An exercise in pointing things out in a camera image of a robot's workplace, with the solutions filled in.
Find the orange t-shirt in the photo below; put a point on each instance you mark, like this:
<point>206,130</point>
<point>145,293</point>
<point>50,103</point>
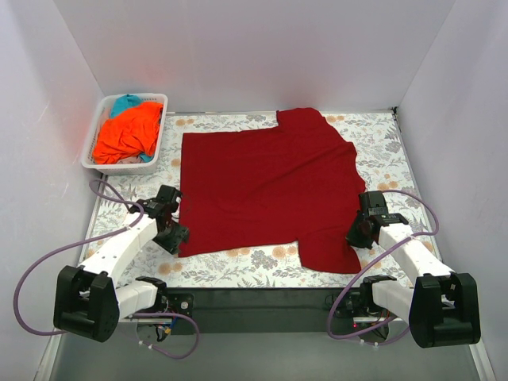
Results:
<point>132,133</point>

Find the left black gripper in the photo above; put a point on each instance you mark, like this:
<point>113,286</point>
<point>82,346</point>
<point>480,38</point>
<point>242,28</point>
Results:
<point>175,240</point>

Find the pink garment in basket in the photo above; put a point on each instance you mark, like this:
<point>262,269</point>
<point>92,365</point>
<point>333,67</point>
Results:
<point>131,160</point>

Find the white plastic laundry basket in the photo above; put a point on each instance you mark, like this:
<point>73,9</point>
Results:
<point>102,114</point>

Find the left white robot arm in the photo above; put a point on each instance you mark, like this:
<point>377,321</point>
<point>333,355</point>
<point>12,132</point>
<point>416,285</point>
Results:
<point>89,299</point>

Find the teal t-shirt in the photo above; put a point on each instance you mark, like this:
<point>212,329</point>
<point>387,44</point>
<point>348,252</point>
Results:
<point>123,103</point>

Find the floral patterned table mat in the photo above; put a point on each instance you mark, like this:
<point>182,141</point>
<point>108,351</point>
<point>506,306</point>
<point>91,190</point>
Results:
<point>381,161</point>

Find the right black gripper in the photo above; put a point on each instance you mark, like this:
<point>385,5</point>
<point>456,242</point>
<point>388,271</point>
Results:
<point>355,235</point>

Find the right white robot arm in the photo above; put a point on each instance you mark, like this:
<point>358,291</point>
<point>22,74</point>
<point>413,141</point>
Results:
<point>441,306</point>

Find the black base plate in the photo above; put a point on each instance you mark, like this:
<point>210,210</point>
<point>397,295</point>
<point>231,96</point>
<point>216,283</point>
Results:
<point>262,310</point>

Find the dark red t-shirt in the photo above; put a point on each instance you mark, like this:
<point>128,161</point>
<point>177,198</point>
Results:
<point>295,182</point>

